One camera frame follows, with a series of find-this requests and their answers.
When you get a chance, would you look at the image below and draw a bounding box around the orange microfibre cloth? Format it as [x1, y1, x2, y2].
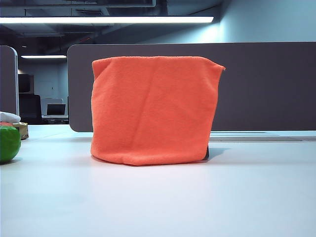
[90, 55, 227, 166]

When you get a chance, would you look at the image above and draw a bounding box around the grey laptop screen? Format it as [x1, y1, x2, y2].
[46, 103, 67, 116]

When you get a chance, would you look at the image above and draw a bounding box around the white office desk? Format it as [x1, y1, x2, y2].
[40, 114, 69, 124]

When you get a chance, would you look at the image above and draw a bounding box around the long ceiling light strip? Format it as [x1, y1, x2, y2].
[0, 16, 214, 25]

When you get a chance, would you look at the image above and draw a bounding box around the large grey desk divider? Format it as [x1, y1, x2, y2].
[67, 41, 316, 133]

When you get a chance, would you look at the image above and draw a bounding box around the black office chair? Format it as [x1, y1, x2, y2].
[18, 93, 42, 124]

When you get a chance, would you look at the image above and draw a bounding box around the short ceiling light strip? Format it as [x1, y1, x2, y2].
[20, 54, 67, 59]

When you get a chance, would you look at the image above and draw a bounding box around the gold tissue pack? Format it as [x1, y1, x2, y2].
[11, 121, 29, 141]

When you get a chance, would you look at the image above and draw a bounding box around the dark computer monitor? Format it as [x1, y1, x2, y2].
[18, 73, 35, 94]

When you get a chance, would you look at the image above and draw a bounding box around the green toy apple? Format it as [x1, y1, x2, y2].
[0, 125, 22, 164]

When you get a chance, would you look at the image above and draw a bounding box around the grey side desk divider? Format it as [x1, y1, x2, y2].
[0, 45, 19, 116]

